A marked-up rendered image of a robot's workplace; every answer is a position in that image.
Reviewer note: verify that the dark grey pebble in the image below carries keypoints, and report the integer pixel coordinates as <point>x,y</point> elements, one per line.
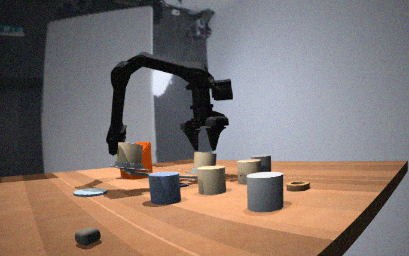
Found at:
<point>87,235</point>

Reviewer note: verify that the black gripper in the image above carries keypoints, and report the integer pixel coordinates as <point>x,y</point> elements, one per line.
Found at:
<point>202,117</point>

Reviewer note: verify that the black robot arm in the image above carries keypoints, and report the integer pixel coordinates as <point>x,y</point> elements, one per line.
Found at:
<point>200,81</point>

